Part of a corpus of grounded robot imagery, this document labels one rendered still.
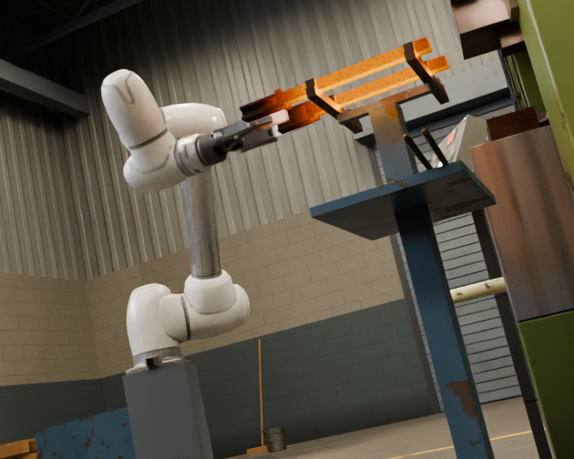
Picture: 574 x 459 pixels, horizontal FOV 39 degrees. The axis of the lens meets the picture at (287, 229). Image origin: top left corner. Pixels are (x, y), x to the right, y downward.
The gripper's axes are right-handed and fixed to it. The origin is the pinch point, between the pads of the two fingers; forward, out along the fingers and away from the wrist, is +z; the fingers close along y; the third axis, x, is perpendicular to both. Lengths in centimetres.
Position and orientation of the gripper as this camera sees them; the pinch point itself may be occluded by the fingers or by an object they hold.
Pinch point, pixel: (282, 122)
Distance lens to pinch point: 184.7
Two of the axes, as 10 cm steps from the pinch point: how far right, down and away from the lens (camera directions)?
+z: 8.9, -2.8, -3.6
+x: -2.1, -9.5, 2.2
